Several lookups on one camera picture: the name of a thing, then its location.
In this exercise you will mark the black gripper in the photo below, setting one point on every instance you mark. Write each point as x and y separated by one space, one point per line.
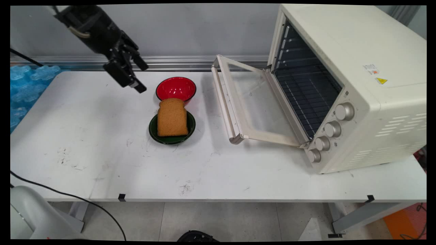
95 29

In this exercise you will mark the brown toast bread slice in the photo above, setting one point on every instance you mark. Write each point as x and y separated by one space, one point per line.
172 117

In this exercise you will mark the cream glass oven door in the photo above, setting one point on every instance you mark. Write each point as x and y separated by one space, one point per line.
259 98

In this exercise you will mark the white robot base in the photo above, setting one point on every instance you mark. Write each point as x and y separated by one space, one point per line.
30 214

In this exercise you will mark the red bowl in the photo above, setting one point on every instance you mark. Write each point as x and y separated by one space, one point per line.
175 87

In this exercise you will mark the dark green bowl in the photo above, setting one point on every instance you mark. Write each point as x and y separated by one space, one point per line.
170 139

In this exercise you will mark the blue bubble wrap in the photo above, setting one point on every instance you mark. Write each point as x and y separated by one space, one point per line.
25 92

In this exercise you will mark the black tape piece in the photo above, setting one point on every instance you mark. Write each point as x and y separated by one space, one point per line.
370 198
121 197

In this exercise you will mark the grey table leg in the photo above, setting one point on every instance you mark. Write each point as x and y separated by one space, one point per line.
79 210
368 214

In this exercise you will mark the black round floor object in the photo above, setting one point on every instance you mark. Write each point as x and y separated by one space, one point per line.
197 236

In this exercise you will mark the silver oven knob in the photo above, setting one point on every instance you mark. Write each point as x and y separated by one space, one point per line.
332 129
322 143
344 111
314 156

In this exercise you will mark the cream toaster oven body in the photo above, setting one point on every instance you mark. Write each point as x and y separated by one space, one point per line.
357 44

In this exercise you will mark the white label sticker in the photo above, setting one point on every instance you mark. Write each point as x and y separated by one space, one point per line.
371 69

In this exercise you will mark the yellow warning sticker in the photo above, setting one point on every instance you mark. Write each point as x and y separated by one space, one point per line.
381 81

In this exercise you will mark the aluminium profile rail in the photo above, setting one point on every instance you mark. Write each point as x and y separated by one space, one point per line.
187 63

